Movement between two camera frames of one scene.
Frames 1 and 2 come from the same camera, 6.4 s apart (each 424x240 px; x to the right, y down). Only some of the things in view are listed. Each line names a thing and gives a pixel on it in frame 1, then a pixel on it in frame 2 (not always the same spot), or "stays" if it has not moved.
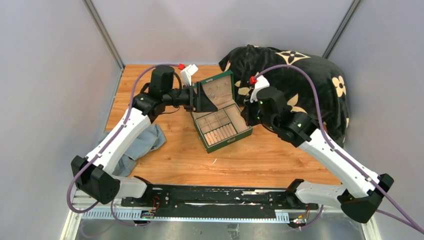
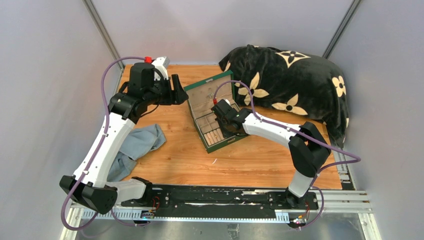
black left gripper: [200, 100] -> [178, 96]
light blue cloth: [148, 139] stays
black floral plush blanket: [308, 84] stays
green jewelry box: [219, 128] stays
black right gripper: [246, 113] -> [225, 133]
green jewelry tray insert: [217, 126] stays
